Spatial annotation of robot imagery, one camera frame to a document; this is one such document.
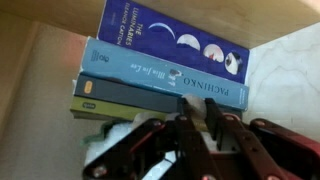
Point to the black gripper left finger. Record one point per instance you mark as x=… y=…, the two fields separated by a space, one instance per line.
x=156 y=146

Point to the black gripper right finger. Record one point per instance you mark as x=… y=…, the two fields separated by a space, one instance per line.
x=266 y=143

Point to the dark gray book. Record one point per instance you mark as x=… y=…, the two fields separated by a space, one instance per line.
x=126 y=95

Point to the wooden shelf unit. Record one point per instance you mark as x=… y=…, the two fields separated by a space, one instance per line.
x=43 y=100

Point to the light blue book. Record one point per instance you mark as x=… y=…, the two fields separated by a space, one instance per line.
x=140 y=71

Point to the olive green book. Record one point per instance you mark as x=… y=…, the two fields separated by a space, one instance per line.
x=106 y=110

